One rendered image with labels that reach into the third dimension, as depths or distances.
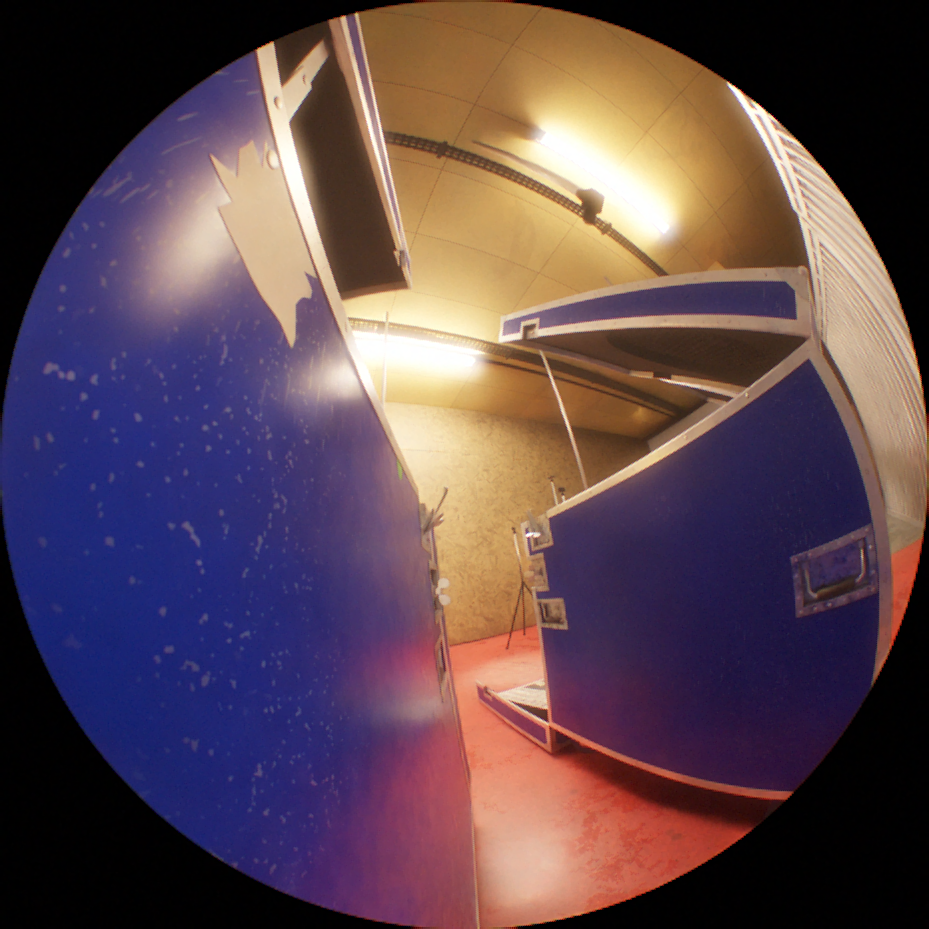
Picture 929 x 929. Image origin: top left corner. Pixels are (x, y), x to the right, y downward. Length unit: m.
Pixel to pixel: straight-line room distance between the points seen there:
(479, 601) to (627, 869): 3.32
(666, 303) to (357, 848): 0.78
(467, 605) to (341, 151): 3.68
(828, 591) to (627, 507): 0.47
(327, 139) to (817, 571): 0.93
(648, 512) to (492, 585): 3.23
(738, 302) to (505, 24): 2.40
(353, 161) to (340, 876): 0.66
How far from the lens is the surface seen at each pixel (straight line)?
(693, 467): 0.59
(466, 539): 3.67
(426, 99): 2.46
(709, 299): 0.64
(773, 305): 0.59
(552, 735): 1.26
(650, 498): 0.64
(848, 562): 0.57
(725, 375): 1.43
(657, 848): 0.94
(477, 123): 2.48
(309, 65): 0.31
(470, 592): 3.63
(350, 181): 0.59
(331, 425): 0.16
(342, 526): 0.16
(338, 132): 0.50
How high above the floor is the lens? 0.79
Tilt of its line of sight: 23 degrees up
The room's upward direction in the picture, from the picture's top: 8 degrees counter-clockwise
